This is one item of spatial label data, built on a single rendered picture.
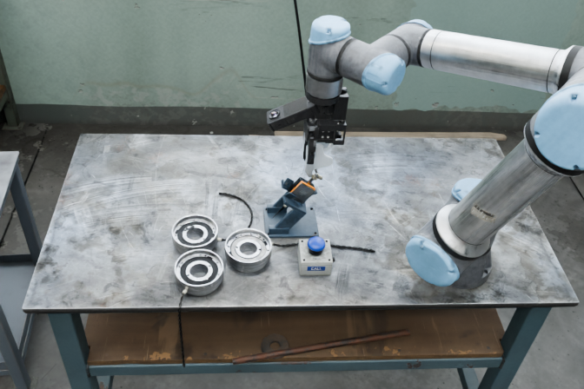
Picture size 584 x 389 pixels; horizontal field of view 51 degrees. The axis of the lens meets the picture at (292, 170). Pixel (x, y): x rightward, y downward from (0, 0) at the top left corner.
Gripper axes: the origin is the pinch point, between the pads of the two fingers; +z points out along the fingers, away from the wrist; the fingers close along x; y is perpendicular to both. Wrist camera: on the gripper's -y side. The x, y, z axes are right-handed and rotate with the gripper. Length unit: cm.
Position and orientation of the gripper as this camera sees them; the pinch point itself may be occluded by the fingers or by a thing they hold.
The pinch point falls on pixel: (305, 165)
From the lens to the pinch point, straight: 137.5
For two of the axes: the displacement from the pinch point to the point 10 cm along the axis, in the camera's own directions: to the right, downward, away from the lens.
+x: -0.8, -6.5, 7.6
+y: 9.9, -0.1, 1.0
